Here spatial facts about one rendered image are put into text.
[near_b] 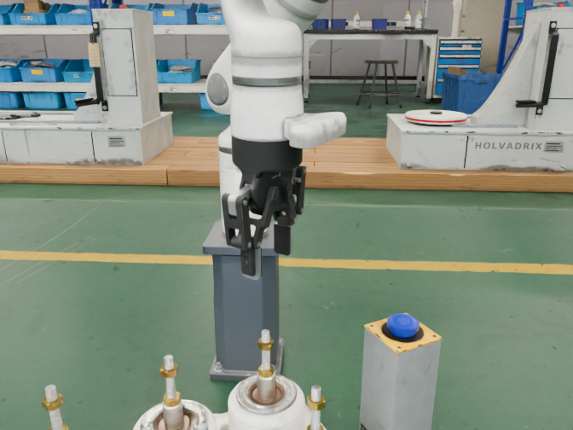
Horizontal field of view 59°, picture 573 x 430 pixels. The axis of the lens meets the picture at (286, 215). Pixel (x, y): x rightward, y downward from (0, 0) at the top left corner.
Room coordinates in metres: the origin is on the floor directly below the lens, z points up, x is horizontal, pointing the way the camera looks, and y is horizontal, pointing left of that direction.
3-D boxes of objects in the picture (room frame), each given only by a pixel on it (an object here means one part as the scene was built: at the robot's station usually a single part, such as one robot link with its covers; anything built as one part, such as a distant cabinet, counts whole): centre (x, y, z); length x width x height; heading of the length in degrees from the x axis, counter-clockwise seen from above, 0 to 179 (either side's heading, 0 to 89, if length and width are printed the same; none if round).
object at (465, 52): (5.90, -1.85, 0.35); 0.59 x 0.47 x 0.69; 176
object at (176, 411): (0.47, 0.13, 0.26); 0.02 x 0.02 x 0.03
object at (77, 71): (5.44, 2.03, 0.36); 0.50 x 0.38 x 0.21; 175
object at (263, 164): (0.53, 0.02, 0.54); 0.08 x 0.08 x 0.09
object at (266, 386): (0.53, 0.02, 0.26); 0.02 x 0.02 x 0.03
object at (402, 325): (0.57, -0.15, 0.32); 0.04 x 0.04 x 0.02
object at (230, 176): (0.95, 0.08, 0.39); 0.09 x 0.09 x 0.17; 86
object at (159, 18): (5.36, 1.09, 0.90); 0.50 x 0.38 x 0.21; 177
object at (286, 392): (0.53, 0.02, 0.25); 0.08 x 0.08 x 0.01
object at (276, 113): (0.52, 0.00, 0.61); 0.11 x 0.09 x 0.06; 61
